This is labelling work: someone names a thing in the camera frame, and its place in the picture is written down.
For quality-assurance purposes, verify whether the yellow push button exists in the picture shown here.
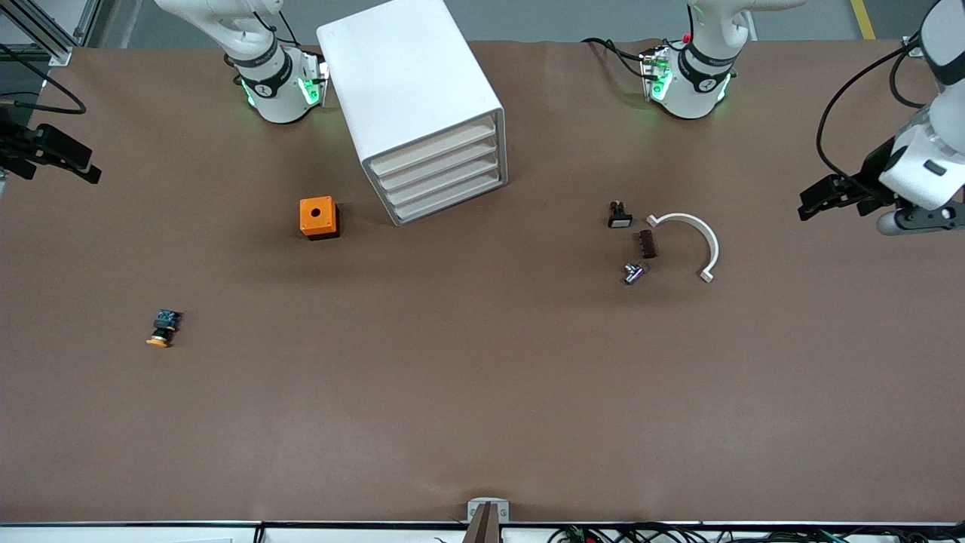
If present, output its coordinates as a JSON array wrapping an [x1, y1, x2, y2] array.
[[146, 308, 182, 348]]

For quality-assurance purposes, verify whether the white plastic drawer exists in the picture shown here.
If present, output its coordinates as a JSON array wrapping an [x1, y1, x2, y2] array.
[[369, 113, 500, 179], [384, 151, 504, 210], [377, 134, 501, 195], [392, 167, 507, 225]]

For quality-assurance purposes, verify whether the white drawer cabinet shell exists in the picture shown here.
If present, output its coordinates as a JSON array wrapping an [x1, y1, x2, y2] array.
[[317, 0, 508, 227]]

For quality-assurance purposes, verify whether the white curved plastic clamp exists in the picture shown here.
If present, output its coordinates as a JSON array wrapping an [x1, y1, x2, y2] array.
[[647, 213, 721, 284]]

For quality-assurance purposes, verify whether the brown table mat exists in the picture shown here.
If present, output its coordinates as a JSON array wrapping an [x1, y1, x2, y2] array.
[[0, 38, 965, 525]]

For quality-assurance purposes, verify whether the brown pole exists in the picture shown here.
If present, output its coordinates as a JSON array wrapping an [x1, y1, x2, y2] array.
[[461, 504, 503, 543]]

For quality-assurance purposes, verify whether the orange push-button enclosure box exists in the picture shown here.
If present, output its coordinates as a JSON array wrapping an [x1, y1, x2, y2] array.
[[299, 196, 340, 241]]

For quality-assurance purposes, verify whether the black right base cable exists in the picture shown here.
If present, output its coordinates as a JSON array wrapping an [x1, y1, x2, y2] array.
[[255, 0, 299, 48]]

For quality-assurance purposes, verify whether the black base cable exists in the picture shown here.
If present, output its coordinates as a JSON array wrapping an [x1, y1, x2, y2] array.
[[255, 0, 299, 48], [581, 36, 657, 80]]

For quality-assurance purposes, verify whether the black left base cable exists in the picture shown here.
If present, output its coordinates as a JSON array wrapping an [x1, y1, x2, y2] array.
[[581, 36, 657, 80]]

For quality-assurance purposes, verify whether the white table edge rail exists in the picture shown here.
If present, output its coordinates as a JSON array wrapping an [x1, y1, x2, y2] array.
[[0, 520, 965, 543]]

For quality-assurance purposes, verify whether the black cable bundle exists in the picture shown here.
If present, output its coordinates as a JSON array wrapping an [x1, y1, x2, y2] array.
[[547, 523, 965, 543]]

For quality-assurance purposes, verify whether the grey metal bracket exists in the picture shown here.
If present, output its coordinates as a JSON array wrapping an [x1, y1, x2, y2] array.
[[467, 498, 510, 523]]

